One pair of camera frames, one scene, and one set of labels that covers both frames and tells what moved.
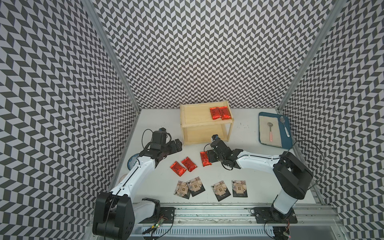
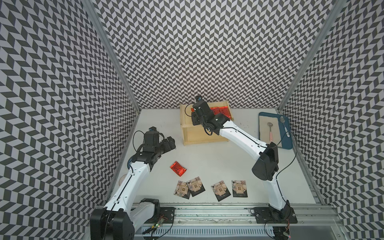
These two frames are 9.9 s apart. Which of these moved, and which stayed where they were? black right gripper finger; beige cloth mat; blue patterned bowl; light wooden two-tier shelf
Moved: black right gripper finger
Stayed: light wooden two-tier shelf; beige cloth mat; blue patterned bowl
